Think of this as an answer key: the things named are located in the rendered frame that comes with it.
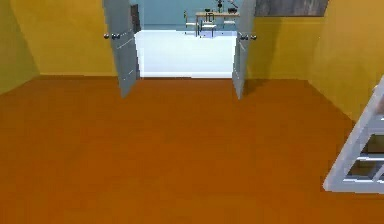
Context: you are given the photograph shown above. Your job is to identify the grey room door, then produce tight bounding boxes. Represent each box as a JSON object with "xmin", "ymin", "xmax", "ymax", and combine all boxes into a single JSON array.
[
  {"xmin": 231, "ymin": 0, "xmax": 258, "ymax": 100},
  {"xmin": 102, "ymin": 0, "xmax": 141, "ymax": 99}
]

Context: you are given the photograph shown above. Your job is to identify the white dining chair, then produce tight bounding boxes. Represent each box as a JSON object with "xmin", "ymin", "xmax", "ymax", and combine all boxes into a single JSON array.
[
  {"xmin": 200, "ymin": 12, "xmax": 218, "ymax": 39},
  {"xmin": 183, "ymin": 9, "xmax": 198, "ymax": 36}
]

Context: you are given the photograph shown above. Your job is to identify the wooden dining table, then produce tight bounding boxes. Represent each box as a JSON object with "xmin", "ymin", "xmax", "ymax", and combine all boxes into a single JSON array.
[{"xmin": 195, "ymin": 11, "xmax": 241, "ymax": 35}]

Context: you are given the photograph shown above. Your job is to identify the white shelf unit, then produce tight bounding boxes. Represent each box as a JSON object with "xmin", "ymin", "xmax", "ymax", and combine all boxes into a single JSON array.
[{"xmin": 322, "ymin": 75, "xmax": 384, "ymax": 195}]

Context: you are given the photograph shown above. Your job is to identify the grey framed wall picture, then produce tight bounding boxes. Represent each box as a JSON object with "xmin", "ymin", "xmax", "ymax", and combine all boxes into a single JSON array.
[{"xmin": 254, "ymin": 0, "xmax": 330, "ymax": 18}]

